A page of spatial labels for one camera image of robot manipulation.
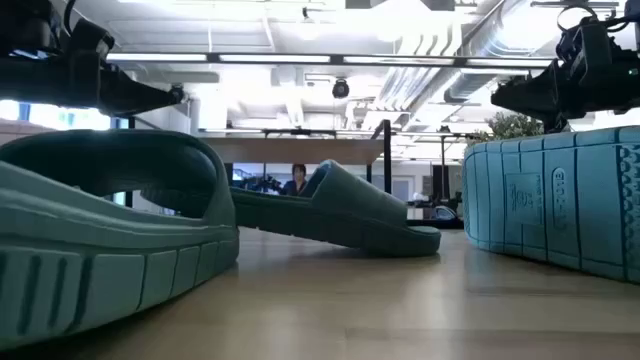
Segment person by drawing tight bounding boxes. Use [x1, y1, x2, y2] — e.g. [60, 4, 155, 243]
[279, 162, 309, 197]

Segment silver ventilation duct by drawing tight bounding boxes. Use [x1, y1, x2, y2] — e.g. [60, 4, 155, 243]
[442, 0, 561, 104]

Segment green rubber slide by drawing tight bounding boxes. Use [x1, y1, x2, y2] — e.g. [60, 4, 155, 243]
[229, 159, 443, 260]
[0, 128, 241, 352]
[461, 124, 640, 286]

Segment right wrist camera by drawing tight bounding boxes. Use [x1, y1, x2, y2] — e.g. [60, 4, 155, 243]
[555, 18, 614, 70]

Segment small green potted plant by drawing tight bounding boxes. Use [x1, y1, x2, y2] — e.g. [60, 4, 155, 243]
[467, 111, 545, 147]

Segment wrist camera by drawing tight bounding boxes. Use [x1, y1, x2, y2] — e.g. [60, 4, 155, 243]
[555, 18, 614, 70]
[64, 18, 117, 60]

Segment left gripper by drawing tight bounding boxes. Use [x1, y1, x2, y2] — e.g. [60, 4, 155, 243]
[0, 48, 186, 118]

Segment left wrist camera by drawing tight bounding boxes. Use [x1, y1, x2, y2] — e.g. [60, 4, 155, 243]
[64, 18, 117, 60]

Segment black aluminium table frame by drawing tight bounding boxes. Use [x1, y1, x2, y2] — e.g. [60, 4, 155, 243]
[405, 217, 466, 231]

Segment long light bar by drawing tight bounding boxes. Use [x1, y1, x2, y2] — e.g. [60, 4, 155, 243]
[106, 51, 554, 70]

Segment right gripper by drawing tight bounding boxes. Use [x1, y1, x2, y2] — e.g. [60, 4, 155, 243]
[490, 48, 620, 134]

